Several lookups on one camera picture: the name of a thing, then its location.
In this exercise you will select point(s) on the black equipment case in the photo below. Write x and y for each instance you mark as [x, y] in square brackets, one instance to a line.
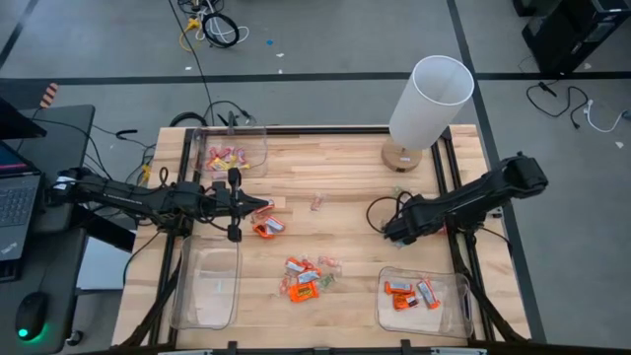
[577, 34]
[522, 6]

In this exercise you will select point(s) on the pink red candy wrapper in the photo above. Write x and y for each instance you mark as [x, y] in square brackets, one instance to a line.
[240, 155]

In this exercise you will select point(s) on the orange black hazard tape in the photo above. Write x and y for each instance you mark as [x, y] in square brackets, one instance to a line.
[49, 94]

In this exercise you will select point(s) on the black monitor back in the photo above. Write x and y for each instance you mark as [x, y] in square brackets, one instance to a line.
[20, 120]

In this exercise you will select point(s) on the black laptop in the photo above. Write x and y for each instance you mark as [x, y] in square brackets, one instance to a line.
[17, 212]

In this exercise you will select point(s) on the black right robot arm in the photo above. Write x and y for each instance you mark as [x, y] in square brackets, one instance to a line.
[493, 190]

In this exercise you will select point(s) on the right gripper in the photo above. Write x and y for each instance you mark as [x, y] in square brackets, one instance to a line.
[404, 227]

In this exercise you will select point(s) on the yellow candy wrapper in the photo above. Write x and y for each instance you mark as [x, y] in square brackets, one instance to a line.
[244, 166]
[224, 165]

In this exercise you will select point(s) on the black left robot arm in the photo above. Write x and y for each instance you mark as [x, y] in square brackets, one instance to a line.
[123, 197]

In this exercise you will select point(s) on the black aluminium table frame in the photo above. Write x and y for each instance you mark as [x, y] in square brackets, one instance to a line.
[325, 130]

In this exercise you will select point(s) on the silver striped candy wrapper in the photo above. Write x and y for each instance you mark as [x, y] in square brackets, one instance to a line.
[308, 276]

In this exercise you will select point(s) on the pale green candy clear wrapper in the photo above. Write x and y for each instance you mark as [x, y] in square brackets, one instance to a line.
[400, 190]

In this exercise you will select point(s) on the black desk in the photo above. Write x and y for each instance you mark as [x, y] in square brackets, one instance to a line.
[64, 148]

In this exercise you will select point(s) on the white red candy wrapper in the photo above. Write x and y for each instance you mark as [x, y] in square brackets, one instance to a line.
[428, 293]

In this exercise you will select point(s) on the silver candy pack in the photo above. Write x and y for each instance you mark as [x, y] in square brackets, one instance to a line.
[266, 209]

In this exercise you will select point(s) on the black computer mouse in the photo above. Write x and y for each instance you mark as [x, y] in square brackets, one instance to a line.
[31, 315]

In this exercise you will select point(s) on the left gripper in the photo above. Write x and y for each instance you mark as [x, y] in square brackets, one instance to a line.
[234, 204]

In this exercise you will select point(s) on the clear plastic bin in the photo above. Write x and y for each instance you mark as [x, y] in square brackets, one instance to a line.
[207, 305]
[259, 148]
[424, 323]

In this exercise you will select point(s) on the white shade table lamp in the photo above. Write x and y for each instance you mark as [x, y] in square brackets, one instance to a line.
[429, 103]

